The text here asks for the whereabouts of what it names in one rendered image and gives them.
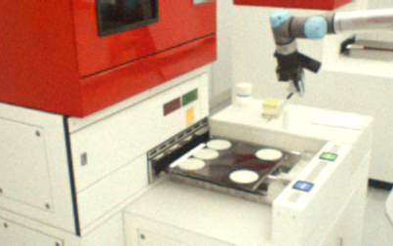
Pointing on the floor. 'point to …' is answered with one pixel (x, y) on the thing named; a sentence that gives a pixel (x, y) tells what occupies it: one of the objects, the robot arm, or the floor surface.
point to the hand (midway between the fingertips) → (303, 94)
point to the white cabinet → (340, 224)
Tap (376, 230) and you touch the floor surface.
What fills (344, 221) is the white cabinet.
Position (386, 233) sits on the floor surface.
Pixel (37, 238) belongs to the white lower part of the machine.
